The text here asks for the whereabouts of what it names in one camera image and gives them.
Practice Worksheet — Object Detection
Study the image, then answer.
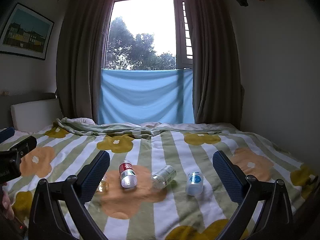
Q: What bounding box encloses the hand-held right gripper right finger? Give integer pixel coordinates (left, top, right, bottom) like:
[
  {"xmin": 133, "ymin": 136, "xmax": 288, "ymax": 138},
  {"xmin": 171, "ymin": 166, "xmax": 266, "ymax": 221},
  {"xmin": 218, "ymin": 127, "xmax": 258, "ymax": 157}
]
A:
[{"xmin": 212, "ymin": 151, "xmax": 294, "ymax": 240}]

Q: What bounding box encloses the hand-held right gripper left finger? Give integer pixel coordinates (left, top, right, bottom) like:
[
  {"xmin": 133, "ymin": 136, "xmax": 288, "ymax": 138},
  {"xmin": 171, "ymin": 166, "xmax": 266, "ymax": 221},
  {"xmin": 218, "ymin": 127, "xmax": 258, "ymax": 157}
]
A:
[{"xmin": 28, "ymin": 150, "xmax": 111, "ymax": 240}]

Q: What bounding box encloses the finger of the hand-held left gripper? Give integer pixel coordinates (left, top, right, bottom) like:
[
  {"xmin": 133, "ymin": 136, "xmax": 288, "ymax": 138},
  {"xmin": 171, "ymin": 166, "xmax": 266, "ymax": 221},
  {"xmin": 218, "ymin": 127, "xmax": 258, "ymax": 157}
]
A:
[{"xmin": 15, "ymin": 135, "xmax": 38, "ymax": 159}]

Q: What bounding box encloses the small clear glass cup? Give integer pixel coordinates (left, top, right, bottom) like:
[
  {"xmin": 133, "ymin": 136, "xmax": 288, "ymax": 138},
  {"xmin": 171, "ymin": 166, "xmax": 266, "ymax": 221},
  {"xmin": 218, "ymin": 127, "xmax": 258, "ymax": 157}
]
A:
[{"xmin": 96, "ymin": 174, "xmax": 110, "ymax": 193}]

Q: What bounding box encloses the person's left hand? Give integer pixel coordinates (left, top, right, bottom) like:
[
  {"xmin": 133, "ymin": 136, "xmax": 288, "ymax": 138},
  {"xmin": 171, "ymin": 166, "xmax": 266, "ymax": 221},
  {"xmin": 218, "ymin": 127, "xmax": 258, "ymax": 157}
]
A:
[{"xmin": 0, "ymin": 183, "xmax": 15, "ymax": 221}]

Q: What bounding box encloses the dark blue object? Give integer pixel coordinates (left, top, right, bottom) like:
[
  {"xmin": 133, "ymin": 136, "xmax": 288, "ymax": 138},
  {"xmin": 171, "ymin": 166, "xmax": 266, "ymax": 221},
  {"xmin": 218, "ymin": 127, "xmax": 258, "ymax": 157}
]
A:
[{"xmin": 0, "ymin": 127, "xmax": 15, "ymax": 143}]

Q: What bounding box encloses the white cushion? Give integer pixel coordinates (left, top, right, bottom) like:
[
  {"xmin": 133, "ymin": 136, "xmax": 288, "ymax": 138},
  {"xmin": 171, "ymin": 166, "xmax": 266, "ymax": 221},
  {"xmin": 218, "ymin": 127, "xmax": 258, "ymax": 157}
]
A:
[{"xmin": 10, "ymin": 98, "xmax": 64, "ymax": 133}]

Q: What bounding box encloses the clear bottle with red label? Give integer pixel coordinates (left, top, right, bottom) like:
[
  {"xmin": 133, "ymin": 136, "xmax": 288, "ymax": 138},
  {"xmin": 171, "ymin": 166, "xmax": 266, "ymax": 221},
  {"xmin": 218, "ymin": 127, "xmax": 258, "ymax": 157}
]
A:
[{"xmin": 118, "ymin": 160, "xmax": 138, "ymax": 189}]

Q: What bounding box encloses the blue label plastic bottle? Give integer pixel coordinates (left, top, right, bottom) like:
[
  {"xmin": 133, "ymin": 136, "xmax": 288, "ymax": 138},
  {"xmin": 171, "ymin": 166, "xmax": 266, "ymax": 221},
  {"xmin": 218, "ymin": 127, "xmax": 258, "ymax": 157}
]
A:
[{"xmin": 185, "ymin": 171, "xmax": 204, "ymax": 196}]

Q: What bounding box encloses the white bed sheet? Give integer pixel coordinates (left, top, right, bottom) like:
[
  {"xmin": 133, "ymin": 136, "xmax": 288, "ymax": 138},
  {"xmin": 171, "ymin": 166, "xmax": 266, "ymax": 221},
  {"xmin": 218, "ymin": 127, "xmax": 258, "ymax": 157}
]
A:
[{"xmin": 75, "ymin": 117, "xmax": 239, "ymax": 133}]

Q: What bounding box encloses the grey headboard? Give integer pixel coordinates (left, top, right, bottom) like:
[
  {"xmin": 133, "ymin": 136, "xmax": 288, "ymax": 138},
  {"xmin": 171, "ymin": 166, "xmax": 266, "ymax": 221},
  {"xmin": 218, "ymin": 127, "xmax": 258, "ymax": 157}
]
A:
[{"xmin": 0, "ymin": 92, "xmax": 59, "ymax": 131}]

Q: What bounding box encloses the striped floral blanket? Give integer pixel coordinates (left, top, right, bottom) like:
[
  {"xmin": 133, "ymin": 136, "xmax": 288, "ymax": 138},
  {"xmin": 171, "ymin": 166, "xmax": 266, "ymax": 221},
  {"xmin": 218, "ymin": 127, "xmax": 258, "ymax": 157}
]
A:
[{"xmin": 0, "ymin": 117, "xmax": 320, "ymax": 240}]

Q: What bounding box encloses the light blue hanging cloth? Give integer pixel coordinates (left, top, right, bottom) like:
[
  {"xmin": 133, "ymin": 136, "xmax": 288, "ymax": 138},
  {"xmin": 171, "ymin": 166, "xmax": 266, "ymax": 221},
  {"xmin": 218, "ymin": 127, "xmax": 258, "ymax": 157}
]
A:
[{"xmin": 98, "ymin": 69, "xmax": 195, "ymax": 126}]

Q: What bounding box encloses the brown curtain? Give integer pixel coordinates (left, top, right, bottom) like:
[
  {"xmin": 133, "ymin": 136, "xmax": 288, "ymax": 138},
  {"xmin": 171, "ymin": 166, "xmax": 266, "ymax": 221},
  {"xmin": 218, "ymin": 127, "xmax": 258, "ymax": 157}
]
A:
[
  {"xmin": 186, "ymin": 0, "xmax": 245, "ymax": 131},
  {"xmin": 56, "ymin": 0, "xmax": 117, "ymax": 125}
]

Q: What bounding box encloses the window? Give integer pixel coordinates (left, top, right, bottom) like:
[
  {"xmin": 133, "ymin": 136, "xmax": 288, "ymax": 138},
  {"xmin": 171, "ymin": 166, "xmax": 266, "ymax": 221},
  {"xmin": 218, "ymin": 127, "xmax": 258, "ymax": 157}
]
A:
[{"xmin": 101, "ymin": 0, "xmax": 194, "ymax": 71}]

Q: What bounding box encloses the framed wall picture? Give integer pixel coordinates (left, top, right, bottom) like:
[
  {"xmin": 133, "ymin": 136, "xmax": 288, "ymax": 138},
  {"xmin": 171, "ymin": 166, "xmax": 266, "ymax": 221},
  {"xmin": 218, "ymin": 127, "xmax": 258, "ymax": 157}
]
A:
[{"xmin": 0, "ymin": 2, "xmax": 55, "ymax": 61}]

